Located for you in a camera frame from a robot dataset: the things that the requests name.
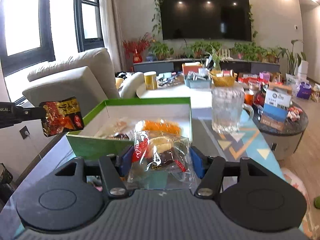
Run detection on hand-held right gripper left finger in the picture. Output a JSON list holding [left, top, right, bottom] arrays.
[[53, 145, 135, 198]]

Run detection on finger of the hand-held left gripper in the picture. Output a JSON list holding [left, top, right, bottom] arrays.
[[15, 106, 45, 122]]

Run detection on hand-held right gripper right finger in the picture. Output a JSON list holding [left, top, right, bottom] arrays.
[[189, 146, 269, 198]]

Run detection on green cardboard box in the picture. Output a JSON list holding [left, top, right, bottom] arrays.
[[66, 97, 193, 159]]

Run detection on black red snack packet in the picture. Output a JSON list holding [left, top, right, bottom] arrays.
[[39, 96, 85, 137]]

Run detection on clear brown cake packet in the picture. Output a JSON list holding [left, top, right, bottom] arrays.
[[127, 124, 197, 190]]

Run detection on orange cake packet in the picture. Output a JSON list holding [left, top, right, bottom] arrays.
[[140, 120, 181, 137]]

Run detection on cream pastry packet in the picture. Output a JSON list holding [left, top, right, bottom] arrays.
[[96, 117, 133, 138]]

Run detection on beige sofa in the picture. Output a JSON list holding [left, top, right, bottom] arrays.
[[22, 47, 144, 110]]

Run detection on glass mug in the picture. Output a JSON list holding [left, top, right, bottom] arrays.
[[211, 85, 254, 134]]

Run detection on black floor object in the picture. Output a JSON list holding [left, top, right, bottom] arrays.
[[0, 162, 15, 205]]

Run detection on grey storage tray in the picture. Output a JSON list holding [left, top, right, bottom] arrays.
[[184, 74, 212, 89]]

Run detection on orange mug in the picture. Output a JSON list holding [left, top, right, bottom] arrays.
[[244, 91, 255, 105]]

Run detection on yellow can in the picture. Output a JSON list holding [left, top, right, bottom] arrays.
[[144, 71, 158, 90]]

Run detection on wicker basket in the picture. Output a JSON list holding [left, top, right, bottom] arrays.
[[210, 70, 237, 87]]

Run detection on round dark side table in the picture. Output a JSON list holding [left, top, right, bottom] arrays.
[[251, 100, 308, 160]]

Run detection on orange box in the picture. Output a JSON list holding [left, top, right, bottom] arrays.
[[182, 63, 203, 75]]

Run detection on large black framed window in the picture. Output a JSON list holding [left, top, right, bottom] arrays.
[[0, 0, 55, 75]]

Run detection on blue white cardboard box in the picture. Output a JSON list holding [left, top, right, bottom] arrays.
[[259, 82, 293, 130]]

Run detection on grey television cabinet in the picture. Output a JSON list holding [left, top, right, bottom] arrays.
[[133, 59, 280, 75]]

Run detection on spider plant in vase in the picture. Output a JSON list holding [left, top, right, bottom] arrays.
[[206, 44, 227, 71]]

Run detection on red wrapped candies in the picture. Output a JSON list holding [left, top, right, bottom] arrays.
[[287, 106, 303, 122]]

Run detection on potted green plant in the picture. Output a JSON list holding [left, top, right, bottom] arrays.
[[266, 47, 285, 63], [150, 41, 174, 60], [185, 41, 222, 58], [230, 42, 268, 60]]

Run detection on red flower decoration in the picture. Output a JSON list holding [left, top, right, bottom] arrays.
[[122, 32, 153, 63]]

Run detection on narrow black framed window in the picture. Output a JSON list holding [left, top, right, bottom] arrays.
[[74, 0, 104, 53]]

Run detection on white curtain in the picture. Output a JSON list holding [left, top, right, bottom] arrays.
[[100, 0, 125, 73]]

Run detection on purple bag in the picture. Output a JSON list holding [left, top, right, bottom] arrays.
[[296, 81, 313, 100]]

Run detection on white tall humidifier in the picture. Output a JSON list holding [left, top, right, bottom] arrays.
[[299, 60, 309, 80]]

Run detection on tall leafy floor plant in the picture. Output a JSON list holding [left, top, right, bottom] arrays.
[[285, 39, 307, 75]]

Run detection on wall socket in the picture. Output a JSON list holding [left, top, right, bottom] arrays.
[[19, 126, 30, 140]]

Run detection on white cable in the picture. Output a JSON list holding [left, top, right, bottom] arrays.
[[27, 135, 42, 167]]

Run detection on black wall television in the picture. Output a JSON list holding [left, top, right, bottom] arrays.
[[159, 0, 252, 42]]

